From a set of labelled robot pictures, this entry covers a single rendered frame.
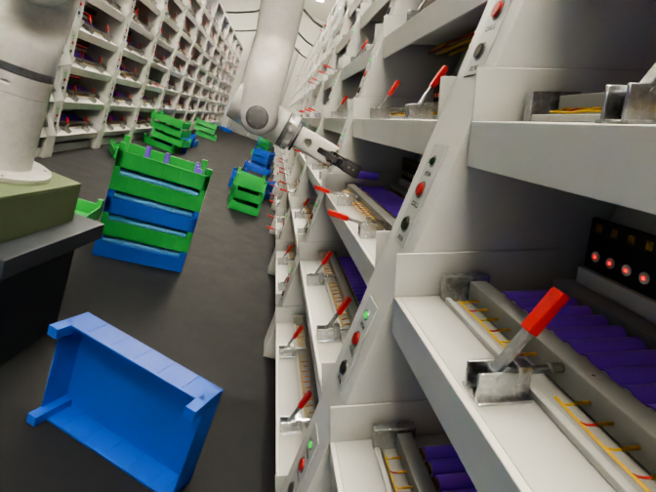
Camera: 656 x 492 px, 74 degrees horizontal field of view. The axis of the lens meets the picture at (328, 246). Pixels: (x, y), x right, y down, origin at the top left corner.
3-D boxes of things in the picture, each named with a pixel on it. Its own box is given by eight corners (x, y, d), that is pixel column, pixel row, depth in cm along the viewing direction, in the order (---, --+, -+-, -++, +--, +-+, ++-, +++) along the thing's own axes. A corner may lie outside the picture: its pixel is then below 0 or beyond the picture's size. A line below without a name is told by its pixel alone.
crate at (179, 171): (113, 165, 140) (120, 142, 138) (119, 154, 158) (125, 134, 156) (206, 191, 153) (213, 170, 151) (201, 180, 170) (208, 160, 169)
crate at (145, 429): (64, 401, 84) (24, 422, 77) (88, 310, 80) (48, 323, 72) (189, 482, 78) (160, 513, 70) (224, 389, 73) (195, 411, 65)
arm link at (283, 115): (292, 113, 95) (292, 111, 104) (237, 80, 92) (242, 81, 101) (273, 146, 97) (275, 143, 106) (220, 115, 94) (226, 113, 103)
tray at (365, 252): (374, 300, 58) (376, 231, 56) (325, 208, 116) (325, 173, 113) (514, 294, 61) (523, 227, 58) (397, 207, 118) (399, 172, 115)
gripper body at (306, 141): (300, 118, 96) (344, 144, 98) (298, 118, 105) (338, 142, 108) (284, 148, 97) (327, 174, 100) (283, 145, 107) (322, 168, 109)
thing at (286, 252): (276, 322, 134) (274, 280, 130) (275, 260, 192) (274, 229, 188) (341, 319, 136) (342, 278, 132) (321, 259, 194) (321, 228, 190)
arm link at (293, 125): (293, 112, 96) (305, 119, 96) (292, 112, 104) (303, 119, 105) (274, 145, 97) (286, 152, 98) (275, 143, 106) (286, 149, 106)
